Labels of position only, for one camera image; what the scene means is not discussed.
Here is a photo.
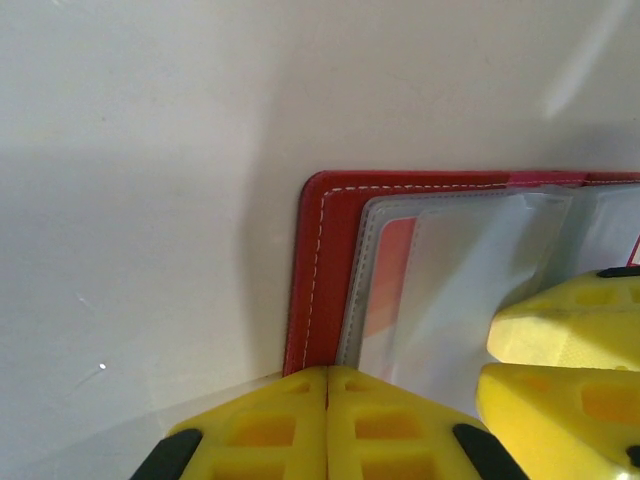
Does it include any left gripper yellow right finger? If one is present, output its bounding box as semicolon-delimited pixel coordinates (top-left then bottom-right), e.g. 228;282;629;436
327;366;521;480

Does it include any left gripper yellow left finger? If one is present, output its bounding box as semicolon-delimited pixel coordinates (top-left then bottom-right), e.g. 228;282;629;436
130;366;329;480

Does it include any red card holder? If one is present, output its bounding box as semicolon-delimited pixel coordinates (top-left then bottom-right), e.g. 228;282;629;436
282;169;640;401

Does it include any red orange card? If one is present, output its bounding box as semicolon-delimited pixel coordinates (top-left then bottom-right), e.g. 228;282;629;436
359;217;419;346

